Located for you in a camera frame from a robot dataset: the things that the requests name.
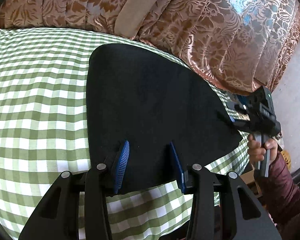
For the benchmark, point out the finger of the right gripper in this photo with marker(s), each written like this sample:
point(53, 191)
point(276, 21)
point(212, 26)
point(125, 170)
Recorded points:
point(232, 118)

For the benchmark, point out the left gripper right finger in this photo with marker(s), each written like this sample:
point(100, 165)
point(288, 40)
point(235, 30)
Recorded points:
point(222, 205)

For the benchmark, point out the person's right hand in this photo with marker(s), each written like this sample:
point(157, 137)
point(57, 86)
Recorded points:
point(256, 150)

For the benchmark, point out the black pants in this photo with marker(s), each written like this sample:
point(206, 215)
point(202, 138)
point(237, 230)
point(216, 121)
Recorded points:
point(140, 107)

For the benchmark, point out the brown floral curtain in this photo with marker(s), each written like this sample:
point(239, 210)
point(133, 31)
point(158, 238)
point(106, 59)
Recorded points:
point(237, 45)

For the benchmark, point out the maroon right sleeve forearm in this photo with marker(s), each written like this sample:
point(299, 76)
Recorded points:
point(282, 198)

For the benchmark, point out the green white checkered bedsheet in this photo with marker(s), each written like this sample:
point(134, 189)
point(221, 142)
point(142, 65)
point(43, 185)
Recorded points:
point(43, 131)

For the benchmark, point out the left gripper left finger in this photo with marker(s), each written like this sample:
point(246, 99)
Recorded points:
point(56, 215)

